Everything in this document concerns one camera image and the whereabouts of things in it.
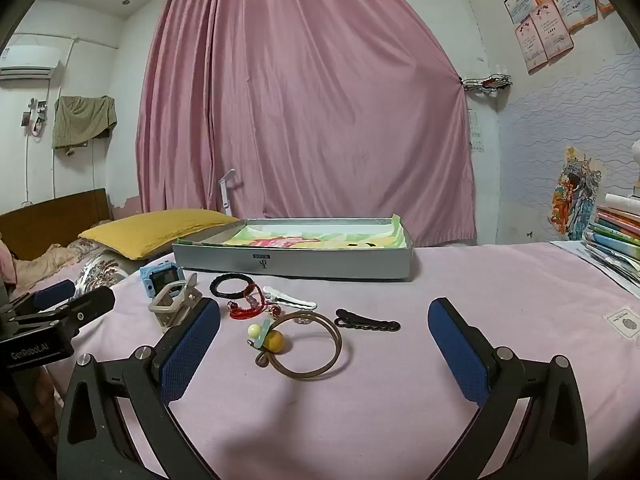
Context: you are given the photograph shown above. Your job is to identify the peach blanket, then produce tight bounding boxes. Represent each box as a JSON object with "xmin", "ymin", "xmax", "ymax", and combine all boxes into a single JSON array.
[{"xmin": 0, "ymin": 237, "xmax": 76, "ymax": 301}]

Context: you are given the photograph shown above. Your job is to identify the wall calendar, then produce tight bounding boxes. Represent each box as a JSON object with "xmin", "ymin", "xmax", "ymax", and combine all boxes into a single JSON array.
[{"xmin": 467, "ymin": 109, "xmax": 487, "ymax": 153}]

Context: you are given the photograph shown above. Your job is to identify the colourful wall poster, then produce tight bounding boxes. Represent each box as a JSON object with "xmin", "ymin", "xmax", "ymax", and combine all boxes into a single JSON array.
[{"xmin": 549, "ymin": 146, "xmax": 603, "ymax": 235}]

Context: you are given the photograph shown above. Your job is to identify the pink bed sheet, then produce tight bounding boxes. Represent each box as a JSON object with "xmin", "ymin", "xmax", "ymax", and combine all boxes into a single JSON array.
[{"xmin": 50, "ymin": 240, "xmax": 640, "ymax": 480}]

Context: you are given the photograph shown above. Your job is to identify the blue watch strap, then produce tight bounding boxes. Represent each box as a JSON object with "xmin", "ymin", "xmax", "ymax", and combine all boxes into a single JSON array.
[{"xmin": 139, "ymin": 261, "xmax": 185, "ymax": 298}]

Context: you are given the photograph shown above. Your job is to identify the red beaded bracelet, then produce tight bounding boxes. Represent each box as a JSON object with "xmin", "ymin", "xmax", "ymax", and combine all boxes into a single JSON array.
[{"xmin": 227, "ymin": 282, "xmax": 273, "ymax": 320}]

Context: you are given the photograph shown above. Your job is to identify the pink curtain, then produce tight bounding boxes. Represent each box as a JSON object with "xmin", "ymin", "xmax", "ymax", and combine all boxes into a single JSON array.
[{"xmin": 135, "ymin": 0, "xmax": 478, "ymax": 248}]

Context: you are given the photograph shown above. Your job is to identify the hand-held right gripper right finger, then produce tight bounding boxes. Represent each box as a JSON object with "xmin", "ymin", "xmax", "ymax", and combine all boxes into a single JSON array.
[{"xmin": 426, "ymin": 297, "xmax": 588, "ymax": 480}]

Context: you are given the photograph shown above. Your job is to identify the colourful painted tray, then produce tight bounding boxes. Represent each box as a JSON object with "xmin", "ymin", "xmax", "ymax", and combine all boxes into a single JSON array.
[{"xmin": 171, "ymin": 214, "xmax": 417, "ymax": 282}]

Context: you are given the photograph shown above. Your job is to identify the beige hair claw clip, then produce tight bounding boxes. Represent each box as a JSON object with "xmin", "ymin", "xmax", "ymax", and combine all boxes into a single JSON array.
[{"xmin": 148, "ymin": 272, "xmax": 202, "ymax": 332}]

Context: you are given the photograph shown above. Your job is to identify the black wire wall basket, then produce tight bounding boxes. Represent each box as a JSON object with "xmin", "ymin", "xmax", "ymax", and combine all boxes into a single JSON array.
[{"xmin": 460, "ymin": 74, "xmax": 513, "ymax": 97}]

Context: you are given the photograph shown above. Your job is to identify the green hanging cloth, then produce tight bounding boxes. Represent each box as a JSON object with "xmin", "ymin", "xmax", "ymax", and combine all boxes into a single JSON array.
[{"xmin": 52, "ymin": 95, "xmax": 118, "ymax": 156}]

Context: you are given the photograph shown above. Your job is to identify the black braided bracelet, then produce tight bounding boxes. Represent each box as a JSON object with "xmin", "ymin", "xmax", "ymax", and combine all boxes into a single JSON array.
[{"xmin": 209, "ymin": 272, "xmax": 257, "ymax": 298}]

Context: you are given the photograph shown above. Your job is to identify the stack of books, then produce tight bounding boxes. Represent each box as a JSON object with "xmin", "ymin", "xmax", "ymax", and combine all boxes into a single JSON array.
[{"xmin": 582, "ymin": 192, "xmax": 640, "ymax": 281}]

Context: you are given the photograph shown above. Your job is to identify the cluster of wall certificates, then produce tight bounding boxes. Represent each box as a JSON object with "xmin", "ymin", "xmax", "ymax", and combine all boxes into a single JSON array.
[{"xmin": 494, "ymin": 0, "xmax": 616, "ymax": 75}]

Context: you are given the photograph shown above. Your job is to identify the floral patterned pillow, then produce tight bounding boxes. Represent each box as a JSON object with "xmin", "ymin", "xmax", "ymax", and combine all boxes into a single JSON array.
[{"xmin": 65, "ymin": 237, "xmax": 131, "ymax": 291}]

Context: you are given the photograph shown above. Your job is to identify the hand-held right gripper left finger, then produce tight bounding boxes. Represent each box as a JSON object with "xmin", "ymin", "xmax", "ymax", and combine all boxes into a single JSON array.
[{"xmin": 56, "ymin": 297, "xmax": 223, "ymax": 480}]

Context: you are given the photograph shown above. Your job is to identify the white folding desk lamp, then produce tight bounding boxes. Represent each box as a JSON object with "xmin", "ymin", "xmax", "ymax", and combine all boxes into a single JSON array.
[{"xmin": 218, "ymin": 169, "xmax": 237, "ymax": 217}]

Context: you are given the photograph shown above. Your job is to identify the white wall-mounted holder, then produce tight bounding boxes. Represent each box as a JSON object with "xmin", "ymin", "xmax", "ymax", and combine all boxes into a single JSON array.
[{"xmin": 21, "ymin": 99, "xmax": 48, "ymax": 137}]

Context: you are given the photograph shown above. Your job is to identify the loose white papers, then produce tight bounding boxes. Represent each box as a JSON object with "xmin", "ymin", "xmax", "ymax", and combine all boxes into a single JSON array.
[{"xmin": 550, "ymin": 240, "xmax": 640, "ymax": 293}]

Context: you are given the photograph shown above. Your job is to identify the white printed card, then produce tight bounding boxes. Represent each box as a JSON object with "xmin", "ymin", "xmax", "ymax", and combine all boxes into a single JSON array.
[{"xmin": 602, "ymin": 307, "xmax": 640, "ymax": 341}]

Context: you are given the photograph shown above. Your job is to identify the wooden headboard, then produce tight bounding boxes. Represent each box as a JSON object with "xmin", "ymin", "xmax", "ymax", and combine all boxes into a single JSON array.
[{"xmin": 0, "ymin": 188, "xmax": 112, "ymax": 261}]

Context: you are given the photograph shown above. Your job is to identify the brown cord necklace with beads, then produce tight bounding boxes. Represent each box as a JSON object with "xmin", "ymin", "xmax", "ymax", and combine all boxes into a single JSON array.
[{"xmin": 247, "ymin": 310, "xmax": 343, "ymax": 382}]

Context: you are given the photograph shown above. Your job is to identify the painted paper lining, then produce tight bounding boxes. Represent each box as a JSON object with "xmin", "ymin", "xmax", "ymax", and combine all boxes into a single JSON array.
[{"xmin": 222, "ymin": 224, "xmax": 406, "ymax": 251}]

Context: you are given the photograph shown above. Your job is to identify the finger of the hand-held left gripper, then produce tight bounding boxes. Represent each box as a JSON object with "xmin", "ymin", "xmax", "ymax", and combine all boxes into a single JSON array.
[
  {"xmin": 10, "ymin": 279, "xmax": 77, "ymax": 316},
  {"xmin": 30, "ymin": 286, "xmax": 117, "ymax": 341}
]

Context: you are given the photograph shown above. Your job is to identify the yellow pillow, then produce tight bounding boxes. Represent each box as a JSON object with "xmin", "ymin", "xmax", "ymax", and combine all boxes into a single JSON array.
[{"xmin": 78, "ymin": 209, "xmax": 243, "ymax": 261}]

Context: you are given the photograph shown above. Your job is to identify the black hair clip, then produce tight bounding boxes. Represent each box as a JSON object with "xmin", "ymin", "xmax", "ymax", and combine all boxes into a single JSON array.
[{"xmin": 334, "ymin": 308, "xmax": 402, "ymax": 333}]

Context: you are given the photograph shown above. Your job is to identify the white hair clip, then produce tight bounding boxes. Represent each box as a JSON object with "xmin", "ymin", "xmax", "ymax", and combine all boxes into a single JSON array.
[{"xmin": 262, "ymin": 285, "xmax": 318, "ymax": 311}]

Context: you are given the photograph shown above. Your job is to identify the white air conditioner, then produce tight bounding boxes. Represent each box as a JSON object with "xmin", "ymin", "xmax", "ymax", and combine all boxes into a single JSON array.
[{"xmin": 0, "ymin": 45, "xmax": 61, "ymax": 81}]

